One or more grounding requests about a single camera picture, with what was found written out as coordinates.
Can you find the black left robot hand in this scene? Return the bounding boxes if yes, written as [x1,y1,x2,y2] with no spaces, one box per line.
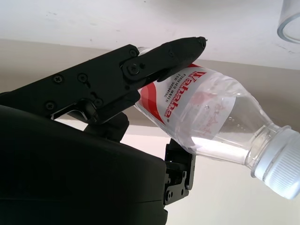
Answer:
[0,36,209,225]

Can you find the clear glass cup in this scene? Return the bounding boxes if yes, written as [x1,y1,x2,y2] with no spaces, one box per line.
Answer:
[277,0,300,44]

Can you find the clear plastic water bottle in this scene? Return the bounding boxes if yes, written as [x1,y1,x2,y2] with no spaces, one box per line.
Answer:
[134,46,300,200]

